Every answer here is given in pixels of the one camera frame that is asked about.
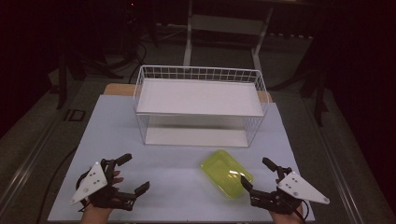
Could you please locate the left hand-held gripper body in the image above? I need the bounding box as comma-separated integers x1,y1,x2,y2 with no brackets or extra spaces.
68,158,136,212

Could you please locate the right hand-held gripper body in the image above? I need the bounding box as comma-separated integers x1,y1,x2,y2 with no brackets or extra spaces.
249,165,331,216

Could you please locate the yellow-green plastic box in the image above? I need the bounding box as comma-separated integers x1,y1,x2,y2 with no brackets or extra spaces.
200,148,255,200

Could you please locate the white wire shelf rack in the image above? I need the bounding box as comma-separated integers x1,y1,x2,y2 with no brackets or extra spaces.
133,64,270,148

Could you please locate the person's left hand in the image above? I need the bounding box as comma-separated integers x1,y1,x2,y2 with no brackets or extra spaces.
79,169,125,224

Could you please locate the person's right hand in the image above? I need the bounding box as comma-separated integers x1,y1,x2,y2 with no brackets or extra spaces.
269,203,306,224

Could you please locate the pale blue table mat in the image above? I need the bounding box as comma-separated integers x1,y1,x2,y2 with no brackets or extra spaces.
47,93,316,223

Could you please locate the black floor box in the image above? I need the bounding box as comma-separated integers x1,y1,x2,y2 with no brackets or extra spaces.
63,108,87,122

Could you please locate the black stand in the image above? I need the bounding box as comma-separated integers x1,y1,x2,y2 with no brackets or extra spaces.
300,62,330,127

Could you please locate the white metal stand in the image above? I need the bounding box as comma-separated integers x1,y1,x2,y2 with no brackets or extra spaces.
182,0,275,73

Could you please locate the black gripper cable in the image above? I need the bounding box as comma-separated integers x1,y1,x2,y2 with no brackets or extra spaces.
75,170,92,213
292,199,310,224

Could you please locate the black floor cable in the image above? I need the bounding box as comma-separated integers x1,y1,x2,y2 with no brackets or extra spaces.
36,146,78,224
128,40,149,85

